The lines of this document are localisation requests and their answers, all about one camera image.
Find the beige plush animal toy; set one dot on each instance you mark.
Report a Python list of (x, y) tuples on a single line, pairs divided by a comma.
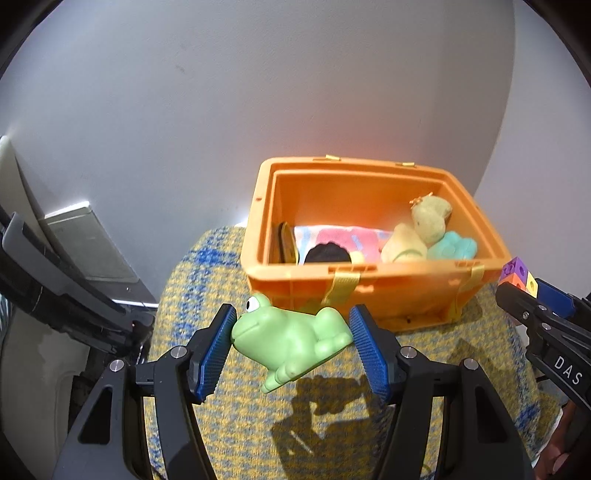
[(430, 214)]

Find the green frog toy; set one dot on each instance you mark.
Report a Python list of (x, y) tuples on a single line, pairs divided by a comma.
[(288, 343)]

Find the orange plastic storage basket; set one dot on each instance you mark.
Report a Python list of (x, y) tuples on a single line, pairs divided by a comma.
[(309, 191)]

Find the colourful cube block toy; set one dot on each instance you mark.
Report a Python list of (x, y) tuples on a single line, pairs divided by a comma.
[(516, 273)]

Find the teal flower plush cushion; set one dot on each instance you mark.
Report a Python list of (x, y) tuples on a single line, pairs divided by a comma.
[(453, 247)]

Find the yellow popsicle toy with flower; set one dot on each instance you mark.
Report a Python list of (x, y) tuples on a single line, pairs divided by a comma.
[(357, 257)]

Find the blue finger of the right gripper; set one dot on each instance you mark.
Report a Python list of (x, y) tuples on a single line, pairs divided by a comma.
[(530, 312), (559, 302)]

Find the black tripod stand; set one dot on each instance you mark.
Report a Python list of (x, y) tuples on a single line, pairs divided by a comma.
[(46, 287)]

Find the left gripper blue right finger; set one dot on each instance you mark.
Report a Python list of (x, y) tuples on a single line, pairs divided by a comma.
[(378, 349)]

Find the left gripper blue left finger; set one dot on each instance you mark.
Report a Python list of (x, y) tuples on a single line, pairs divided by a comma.
[(209, 349)]

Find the yellow plush dog green scarf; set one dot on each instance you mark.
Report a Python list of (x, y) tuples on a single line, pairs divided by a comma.
[(404, 245)]

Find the yellow blue checkered blanket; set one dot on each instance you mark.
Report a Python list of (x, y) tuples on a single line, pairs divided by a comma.
[(328, 424)]

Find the black knit blue ball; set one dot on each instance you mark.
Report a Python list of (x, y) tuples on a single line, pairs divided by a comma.
[(327, 253)]

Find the pink patterned book in basket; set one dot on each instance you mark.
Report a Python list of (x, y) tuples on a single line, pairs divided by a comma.
[(353, 239)]

